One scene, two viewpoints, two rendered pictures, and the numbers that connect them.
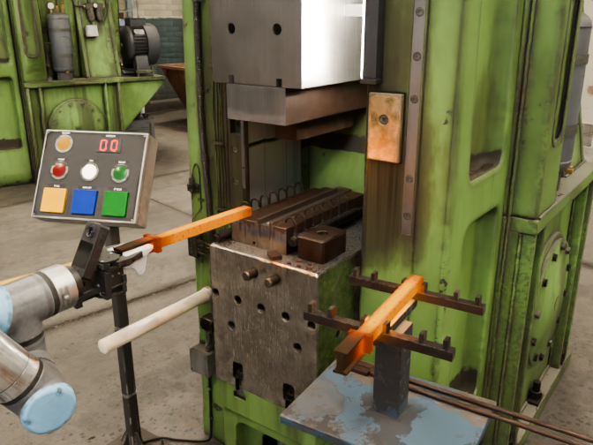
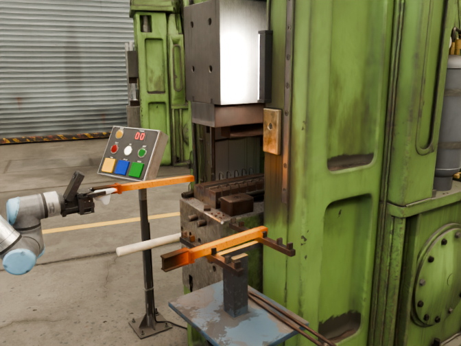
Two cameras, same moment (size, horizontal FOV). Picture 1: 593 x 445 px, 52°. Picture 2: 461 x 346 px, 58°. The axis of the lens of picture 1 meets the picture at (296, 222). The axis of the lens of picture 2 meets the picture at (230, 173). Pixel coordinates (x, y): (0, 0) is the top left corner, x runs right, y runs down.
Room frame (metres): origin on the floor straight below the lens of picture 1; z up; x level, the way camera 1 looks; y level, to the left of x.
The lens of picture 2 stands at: (-0.04, -0.65, 1.51)
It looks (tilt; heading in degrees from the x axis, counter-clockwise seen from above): 14 degrees down; 21
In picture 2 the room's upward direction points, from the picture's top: straight up
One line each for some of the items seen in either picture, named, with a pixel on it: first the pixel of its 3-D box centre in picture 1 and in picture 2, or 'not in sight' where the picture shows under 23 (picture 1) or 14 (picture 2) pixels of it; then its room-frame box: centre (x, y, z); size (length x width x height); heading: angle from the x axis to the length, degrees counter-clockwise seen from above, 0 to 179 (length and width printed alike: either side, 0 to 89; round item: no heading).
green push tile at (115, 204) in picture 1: (116, 204); (136, 169); (1.73, 0.54, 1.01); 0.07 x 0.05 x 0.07; 79
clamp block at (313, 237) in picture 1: (322, 244); (237, 204); (1.55, -0.07, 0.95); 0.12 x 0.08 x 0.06; 144
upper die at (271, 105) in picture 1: (301, 95); (242, 110); (1.78, -0.02, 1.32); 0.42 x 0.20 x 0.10; 144
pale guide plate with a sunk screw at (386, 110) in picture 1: (385, 127); (272, 131); (1.53, -0.22, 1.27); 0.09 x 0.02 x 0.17; 54
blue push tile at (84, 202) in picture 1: (85, 202); (122, 167); (1.75, 0.64, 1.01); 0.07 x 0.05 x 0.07; 79
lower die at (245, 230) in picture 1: (301, 214); (242, 187); (1.78, -0.02, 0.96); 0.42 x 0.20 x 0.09; 144
